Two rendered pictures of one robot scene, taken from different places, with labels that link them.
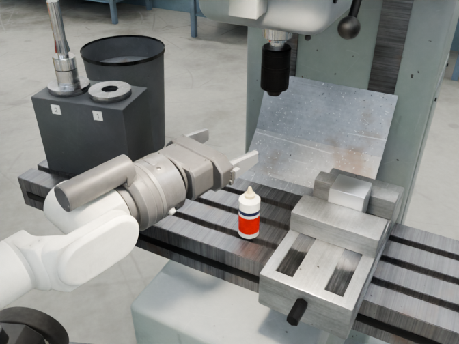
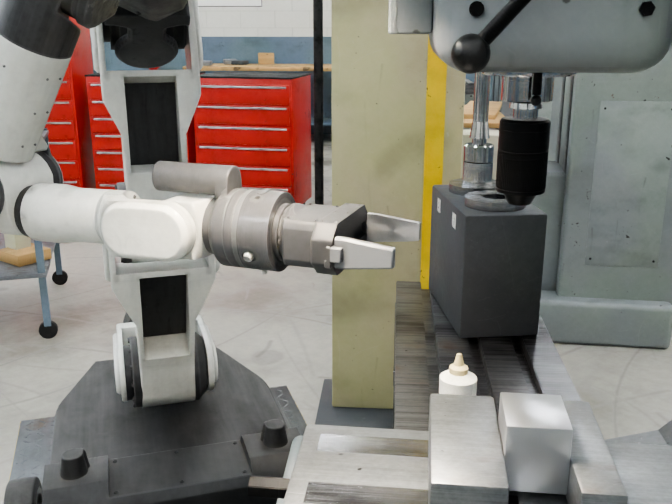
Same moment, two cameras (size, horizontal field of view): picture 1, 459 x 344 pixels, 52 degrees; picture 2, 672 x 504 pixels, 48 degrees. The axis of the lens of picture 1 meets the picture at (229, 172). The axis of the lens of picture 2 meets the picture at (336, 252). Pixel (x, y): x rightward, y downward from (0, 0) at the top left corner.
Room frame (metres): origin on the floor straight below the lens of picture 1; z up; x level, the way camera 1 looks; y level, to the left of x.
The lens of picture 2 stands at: (0.29, -0.67, 1.35)
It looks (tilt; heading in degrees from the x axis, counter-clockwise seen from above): 17 degrees down; 67
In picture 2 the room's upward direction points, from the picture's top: straight up
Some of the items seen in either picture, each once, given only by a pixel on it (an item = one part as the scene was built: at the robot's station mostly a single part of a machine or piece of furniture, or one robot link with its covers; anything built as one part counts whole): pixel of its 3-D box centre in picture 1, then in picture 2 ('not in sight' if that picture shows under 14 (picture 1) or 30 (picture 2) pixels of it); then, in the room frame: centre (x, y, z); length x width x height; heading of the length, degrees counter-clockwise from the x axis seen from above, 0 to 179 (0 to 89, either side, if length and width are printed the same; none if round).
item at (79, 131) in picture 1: (96, 127); (481, 251); (0.95, 0.30, 1.00); 0.22 x 0.12 x 0.20; 73
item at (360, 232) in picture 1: (337, 224); (464, 455); (0.62, -0.18, 0.99); 0.15 x 0.06 x 0.04; 61
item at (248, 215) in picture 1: (248, 210); (457, 400); (0.70, -0.04, 0.96); 0.04 x 0.04 x 0.11
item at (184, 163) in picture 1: (174, 177); (299, 235); (0.56, 0.08, 1.13); 0.13 x 0.12 x 0.10; 48
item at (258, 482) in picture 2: (297, 311); (271, 487); (0.47, -0.10, 0.95); 0.04 x 0.02 x 0.02; 151
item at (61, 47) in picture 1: (58, 29); (481, 108); (0.96, 0.35, 1.22); 0.03 x 0.03 x 0.11
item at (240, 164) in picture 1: (244, 165); (362, 256); (0.59, -0.02, 1.13); 0.06 x 0.02 x 0.03; 138
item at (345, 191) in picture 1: (348, 199); (532, 441); (0.66, -0.21, 1.01); 0.06 x 0.05 x 0.06; 61
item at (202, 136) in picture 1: (192, 139); (393, 228); (0.67, 0.06, 1.13); 0.06 x 0.02 x 0.03; 138
